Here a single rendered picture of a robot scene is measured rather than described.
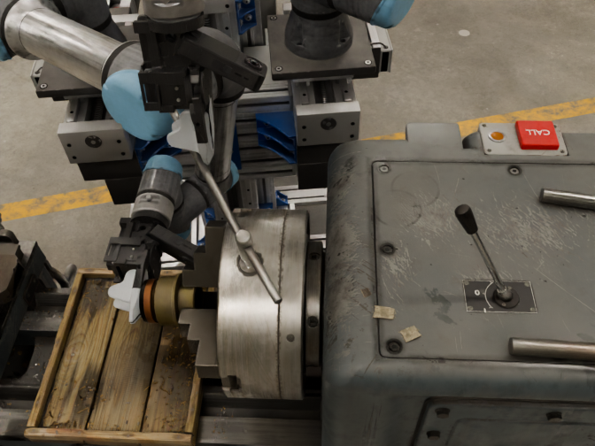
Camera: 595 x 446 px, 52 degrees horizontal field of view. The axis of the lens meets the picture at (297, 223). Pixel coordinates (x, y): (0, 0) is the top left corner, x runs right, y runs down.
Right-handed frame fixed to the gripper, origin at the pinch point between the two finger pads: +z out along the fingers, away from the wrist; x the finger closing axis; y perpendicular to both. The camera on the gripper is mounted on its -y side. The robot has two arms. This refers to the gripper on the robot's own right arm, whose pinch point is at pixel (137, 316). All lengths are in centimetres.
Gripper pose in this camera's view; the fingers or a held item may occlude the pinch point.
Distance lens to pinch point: 107.5
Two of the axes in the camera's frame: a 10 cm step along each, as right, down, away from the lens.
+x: -0.3, -6.3, -7.8
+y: -10.0, -0.3, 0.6
